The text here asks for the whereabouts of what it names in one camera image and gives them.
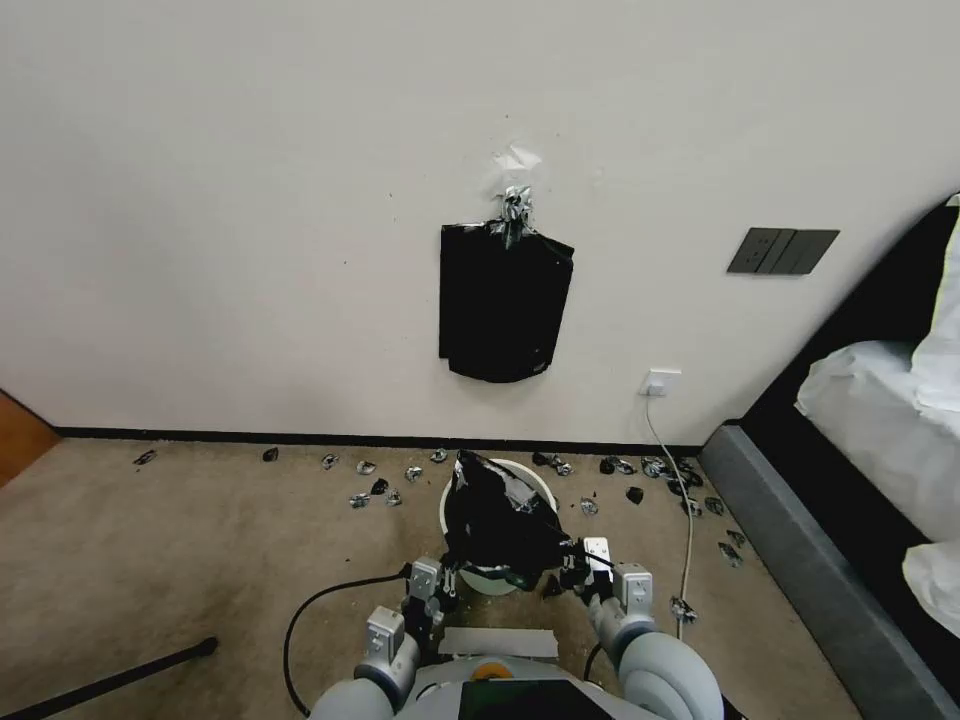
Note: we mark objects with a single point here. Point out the white round trash bin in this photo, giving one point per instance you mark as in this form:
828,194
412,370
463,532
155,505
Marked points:
540,491

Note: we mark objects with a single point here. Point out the white pillow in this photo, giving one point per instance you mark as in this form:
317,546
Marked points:
946,315

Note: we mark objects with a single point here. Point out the white bedding fold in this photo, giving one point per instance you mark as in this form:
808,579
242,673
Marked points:
934,585

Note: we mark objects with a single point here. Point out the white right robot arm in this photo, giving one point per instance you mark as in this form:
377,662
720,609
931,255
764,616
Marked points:
660,667

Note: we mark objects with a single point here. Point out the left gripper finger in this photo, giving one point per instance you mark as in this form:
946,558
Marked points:
454,589
445,574

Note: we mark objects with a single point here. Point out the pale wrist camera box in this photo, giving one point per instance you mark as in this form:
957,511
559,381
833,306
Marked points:
598,553
425,579

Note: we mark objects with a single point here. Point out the black bag stack on wall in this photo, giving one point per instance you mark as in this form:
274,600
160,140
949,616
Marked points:
502,307

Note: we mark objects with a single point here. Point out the white duvet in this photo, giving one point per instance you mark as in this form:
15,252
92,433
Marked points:
870,420

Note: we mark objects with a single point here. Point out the black plastic trash bag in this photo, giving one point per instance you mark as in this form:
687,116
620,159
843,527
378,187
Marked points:
499,517

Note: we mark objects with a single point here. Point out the black skirting board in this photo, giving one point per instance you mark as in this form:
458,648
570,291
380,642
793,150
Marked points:
375,436

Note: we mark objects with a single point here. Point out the white wall socket plug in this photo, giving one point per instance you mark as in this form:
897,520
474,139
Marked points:
660,382

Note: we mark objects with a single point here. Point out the black pole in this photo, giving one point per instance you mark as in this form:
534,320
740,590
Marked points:
105,682

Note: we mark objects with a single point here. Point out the brown wooden panel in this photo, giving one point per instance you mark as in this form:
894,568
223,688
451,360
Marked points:
22,439

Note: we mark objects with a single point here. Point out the dark grey bed frame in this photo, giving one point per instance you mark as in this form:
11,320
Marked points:
795,525

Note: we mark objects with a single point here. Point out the dark grey wall switch panel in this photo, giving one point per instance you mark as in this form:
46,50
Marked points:
782,251

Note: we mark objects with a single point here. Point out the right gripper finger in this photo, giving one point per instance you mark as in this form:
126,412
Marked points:
579,559
566,574

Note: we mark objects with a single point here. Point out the silver crumpled tape bundle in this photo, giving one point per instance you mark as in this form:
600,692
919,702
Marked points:
514,202

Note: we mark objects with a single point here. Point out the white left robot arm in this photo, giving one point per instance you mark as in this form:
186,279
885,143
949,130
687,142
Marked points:
375,679

